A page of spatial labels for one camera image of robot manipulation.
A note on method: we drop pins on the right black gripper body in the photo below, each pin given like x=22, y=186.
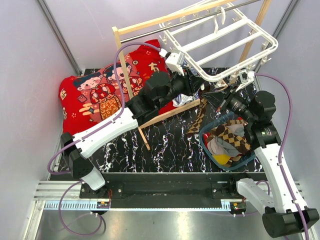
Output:
x=235, y=103

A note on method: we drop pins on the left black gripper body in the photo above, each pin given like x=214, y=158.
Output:
x=188, y=86

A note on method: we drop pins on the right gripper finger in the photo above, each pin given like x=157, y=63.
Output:
x=213, y=95
x=215, y=102

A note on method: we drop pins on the brown argyle sock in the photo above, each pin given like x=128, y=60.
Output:
x=231, y=136
x=195, y=127

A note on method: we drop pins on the white plastic clip hanger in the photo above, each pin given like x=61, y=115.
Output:
x=223, y=44

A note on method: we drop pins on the wooden drying rack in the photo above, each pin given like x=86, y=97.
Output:
x=140, y=33

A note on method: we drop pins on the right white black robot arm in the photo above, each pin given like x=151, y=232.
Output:
x=284, y=211

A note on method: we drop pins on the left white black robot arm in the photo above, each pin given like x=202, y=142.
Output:
x=157, y=92

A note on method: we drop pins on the blue striped cloth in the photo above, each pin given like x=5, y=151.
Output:
x=183, y=99

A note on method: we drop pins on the clear blue plastic bin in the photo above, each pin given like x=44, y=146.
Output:
x=207, y=133

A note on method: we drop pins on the brown argyle sock in bin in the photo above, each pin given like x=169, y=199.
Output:
x=231, y=136

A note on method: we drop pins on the grey sock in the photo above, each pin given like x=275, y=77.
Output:
x=217, y=146

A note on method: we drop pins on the yellow sock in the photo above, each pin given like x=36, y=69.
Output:
x=222, y=159

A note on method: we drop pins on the red cartoon pillow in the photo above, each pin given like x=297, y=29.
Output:
x=89, y=99

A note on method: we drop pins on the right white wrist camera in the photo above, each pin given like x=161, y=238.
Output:
x=246, y=78

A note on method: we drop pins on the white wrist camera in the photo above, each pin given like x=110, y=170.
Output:
x=173, y=60
x=246, y=78

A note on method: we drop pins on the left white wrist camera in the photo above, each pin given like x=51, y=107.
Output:
x=173, y=60

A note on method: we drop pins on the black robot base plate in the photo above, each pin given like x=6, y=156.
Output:
x=125, y=185

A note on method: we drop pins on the right vertical aluminium post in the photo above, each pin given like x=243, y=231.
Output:
x=285, y=18

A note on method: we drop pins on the vertical aluminium post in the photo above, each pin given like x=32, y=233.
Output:
x=44, y=8
x=285, y=18

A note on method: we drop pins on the left vertical aluminium post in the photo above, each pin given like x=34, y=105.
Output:
x=44, y=8

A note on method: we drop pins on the aluminium frame rail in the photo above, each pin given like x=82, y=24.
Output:
x=53, y=190

